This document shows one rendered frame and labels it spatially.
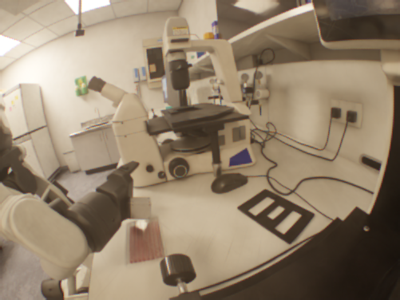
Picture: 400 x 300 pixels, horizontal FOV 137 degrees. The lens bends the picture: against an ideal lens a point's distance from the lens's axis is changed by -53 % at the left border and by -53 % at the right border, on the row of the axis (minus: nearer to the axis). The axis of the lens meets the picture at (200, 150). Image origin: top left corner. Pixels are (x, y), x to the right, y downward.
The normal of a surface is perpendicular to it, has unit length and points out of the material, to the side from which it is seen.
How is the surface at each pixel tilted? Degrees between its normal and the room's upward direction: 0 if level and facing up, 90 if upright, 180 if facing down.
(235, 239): 0
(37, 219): 50
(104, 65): 90
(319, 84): 90
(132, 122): 90
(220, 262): 0
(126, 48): 90
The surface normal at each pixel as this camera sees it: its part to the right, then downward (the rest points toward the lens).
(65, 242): 0.68, -0.69
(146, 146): 0.30, 0.31
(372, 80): -0.94, 0.22
